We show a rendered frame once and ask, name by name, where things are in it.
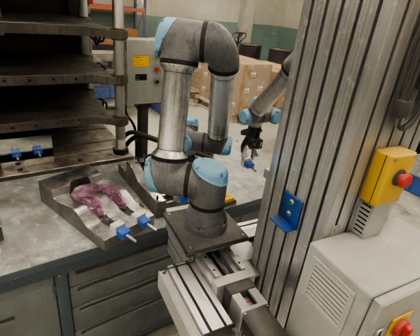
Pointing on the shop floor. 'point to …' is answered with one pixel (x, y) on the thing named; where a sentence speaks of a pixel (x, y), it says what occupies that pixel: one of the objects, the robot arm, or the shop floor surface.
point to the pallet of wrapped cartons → (243, 87)
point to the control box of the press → (142, 84)
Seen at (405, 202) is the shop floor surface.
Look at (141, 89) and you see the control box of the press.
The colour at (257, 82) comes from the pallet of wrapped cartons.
